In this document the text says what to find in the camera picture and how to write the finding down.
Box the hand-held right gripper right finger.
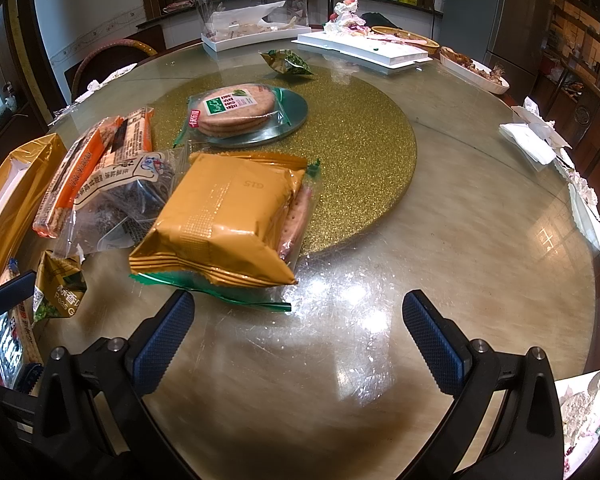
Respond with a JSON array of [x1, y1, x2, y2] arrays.
[[401, 290, 566, 480]]

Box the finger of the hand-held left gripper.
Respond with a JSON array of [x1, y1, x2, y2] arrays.
[[0, 269, 37, 318]]

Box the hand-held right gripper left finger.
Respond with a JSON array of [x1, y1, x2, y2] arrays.
[[32, 289, 197, 480]]

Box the orange long cracker packet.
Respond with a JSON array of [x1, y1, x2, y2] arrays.
[[107, 105, 156, 161], [32, 116, 126, 239]]

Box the gold cardboard box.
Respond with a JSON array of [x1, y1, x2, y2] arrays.
[[0, 132, 68, 286]]

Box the clear bag dark snack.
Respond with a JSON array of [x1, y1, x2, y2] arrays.
[[55, 147, 191, 261]]

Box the yellow biscuit packet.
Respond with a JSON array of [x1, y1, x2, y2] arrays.
[[129, 152, 308, 288]]

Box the yellow cracker package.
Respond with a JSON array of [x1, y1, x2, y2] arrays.
[[130, 157, 323, 313]]

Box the round cracker packet green label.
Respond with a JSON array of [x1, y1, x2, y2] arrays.
[[174, 86, 293, 145]]

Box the small green gold snack packet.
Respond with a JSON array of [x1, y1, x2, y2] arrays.
[[259, 49, 315, 78], [32, 249, 88, 323]]

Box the blue white snack packet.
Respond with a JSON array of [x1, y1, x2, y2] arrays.
[[0, 305, 46, 391]]

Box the crumpled white paper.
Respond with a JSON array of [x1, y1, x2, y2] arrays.
[[555, 157, 600, 268], [555, 367, 600, 476]]

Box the gold glitter round board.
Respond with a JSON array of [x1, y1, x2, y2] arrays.
[[152, 62, 418, 253]]

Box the small white napkins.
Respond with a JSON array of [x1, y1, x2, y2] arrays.
[[82, 67, 136, 92]]

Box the white napkin pile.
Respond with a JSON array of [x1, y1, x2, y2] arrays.
[[498, 97, 573, 166]]

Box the wicker back chair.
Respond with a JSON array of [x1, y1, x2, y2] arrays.
[[70, 39, 160, 103]]

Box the teal round plate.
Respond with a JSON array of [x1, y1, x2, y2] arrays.
[[195, 87, 309, 148]]

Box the white plate with food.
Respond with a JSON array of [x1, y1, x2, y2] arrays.
[[439, 46, 511, 96]]

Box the dark wooden chair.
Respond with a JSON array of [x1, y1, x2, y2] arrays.
[[555, 55, 600, 161]]

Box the white flat box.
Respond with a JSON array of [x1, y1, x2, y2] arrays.
[[291, 30, 435, 67]]

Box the white tray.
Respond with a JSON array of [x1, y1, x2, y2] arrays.
[[201, 24, 311, 53]]

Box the crumpled wrappers pile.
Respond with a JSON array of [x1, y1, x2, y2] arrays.
[[325, 0, 376, 38]]

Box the grey refrigerator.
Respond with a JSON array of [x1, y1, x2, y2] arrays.
[[485, 0, 556, 68]]

